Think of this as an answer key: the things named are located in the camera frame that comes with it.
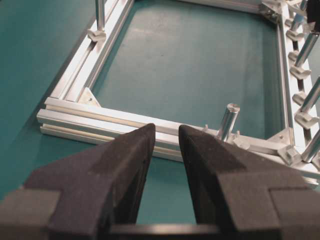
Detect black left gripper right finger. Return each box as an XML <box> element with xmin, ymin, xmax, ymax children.
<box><xmin>178</xmin><ymin>125</ymin><xmax>313</xmax><ymax>240</ymax></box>

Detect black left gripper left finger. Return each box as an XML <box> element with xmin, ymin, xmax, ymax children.
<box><xmin>23</xmin><ymin>123</ymin><xmax>156</xmax><ymax>240</ymax></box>

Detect metal pin top left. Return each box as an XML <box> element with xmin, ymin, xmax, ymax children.
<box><xmin>217</xmin><ymin>103</ymin><xmax>240</xmax><ymax>142</ymax></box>

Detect metal pin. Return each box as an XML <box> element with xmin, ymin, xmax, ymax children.
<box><xmin>217</xmin><ymin>103</ymin><xmax>240</xmax><ymax>142</ymax></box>
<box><xmin>95</xmin><ymin>0</ymin><xmax>105</xmax><ymax>31</ymax></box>

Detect metal pin top right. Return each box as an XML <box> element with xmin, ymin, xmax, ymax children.
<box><xmin>95</xmin><ymin>0</ymin><xmax>105</xmax><ymax>31</ymax></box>

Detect aluminium extrusion frame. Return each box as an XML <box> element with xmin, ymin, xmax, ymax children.
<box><xmin>36</xmin><ymin>0</ymin><xmax>320</xmax><ymax>186</ymax></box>

